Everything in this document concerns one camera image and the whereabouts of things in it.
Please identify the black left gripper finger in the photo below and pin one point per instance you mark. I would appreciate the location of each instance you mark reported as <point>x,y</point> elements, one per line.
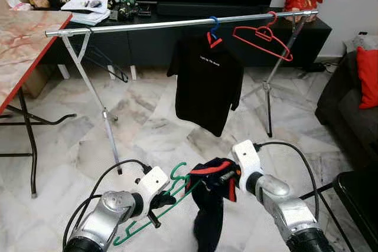
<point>173,193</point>
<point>173,203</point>

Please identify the green plastic clothes hanger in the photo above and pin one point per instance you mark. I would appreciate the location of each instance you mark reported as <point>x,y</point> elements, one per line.
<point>139,228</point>

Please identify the navy shirt red trim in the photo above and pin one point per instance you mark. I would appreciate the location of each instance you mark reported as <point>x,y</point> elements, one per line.
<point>209,216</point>

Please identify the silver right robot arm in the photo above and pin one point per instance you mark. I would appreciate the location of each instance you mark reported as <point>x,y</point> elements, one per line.
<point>283,205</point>

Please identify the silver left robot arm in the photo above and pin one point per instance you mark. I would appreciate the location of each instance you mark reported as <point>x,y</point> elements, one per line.
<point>106,216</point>

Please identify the red plastic clothes hanger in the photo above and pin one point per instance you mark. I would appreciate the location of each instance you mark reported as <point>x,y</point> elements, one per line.
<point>266,35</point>

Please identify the blue hook clothes hanger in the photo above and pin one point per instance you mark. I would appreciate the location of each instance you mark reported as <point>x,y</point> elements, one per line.
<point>217,22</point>

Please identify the black T-shirt white text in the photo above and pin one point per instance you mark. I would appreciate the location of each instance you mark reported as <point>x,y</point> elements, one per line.
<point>207,81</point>

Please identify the dark fabric sofa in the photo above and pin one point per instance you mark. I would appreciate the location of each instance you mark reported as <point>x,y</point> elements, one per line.
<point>348,122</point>

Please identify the black TV console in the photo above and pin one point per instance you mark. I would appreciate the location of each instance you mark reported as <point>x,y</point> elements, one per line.
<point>153,45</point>

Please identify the black soundbar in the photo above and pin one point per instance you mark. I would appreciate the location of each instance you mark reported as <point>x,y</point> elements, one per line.
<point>207,9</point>

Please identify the red cushion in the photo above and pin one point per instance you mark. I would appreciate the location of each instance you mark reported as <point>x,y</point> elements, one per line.
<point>367,78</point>

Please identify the silver metal clothes rack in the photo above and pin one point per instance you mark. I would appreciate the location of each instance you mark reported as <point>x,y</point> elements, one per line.
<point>147,25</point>

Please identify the stack of white papers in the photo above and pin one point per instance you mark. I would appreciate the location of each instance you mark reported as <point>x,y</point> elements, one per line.
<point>88,8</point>

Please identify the marble-top red-edged folding table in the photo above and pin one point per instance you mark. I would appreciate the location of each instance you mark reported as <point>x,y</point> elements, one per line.
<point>18,51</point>

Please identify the pink white tissue box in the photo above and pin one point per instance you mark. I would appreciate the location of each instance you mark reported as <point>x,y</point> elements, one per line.
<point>19,4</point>

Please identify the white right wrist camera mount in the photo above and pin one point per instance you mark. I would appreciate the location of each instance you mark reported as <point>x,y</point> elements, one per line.
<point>248,160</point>

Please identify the black metal-frame stand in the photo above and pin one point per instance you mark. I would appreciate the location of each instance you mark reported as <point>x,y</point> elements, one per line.
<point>360,199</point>

